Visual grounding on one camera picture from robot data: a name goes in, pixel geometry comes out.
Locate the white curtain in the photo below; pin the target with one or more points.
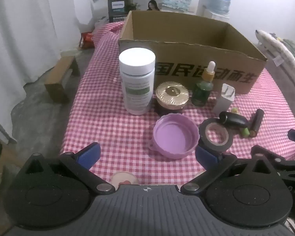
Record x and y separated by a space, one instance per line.
27 34

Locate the red snack packet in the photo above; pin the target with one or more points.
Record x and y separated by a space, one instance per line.
86 40

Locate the white water dispenser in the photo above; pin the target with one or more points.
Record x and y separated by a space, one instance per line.
204 7

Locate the green dropper bottle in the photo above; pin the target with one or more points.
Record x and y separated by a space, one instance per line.
202 91

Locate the brown battery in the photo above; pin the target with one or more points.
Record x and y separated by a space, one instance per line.
257 123

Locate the folded blankets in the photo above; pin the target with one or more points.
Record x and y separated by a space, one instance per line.
282 46

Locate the white pill bottle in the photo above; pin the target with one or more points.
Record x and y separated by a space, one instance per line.
137 78

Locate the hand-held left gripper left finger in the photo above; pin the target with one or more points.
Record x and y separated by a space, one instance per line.
89 153

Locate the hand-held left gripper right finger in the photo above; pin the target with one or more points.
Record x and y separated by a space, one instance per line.
206 155

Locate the brown cardboard box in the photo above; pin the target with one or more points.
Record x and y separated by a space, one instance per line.
177 29

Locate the gold lid dark jar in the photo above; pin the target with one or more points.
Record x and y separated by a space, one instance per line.
172 93

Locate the purple plastic lid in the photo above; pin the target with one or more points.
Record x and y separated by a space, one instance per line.
174 135

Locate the black tape roll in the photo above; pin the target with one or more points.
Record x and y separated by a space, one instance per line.
204 137

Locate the wooden stool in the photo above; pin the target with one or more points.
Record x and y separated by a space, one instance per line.
61 71

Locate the pink checkered tablecloth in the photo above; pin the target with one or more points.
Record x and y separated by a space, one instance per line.
100 118

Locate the white charger plug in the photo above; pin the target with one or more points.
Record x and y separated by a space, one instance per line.
222 102

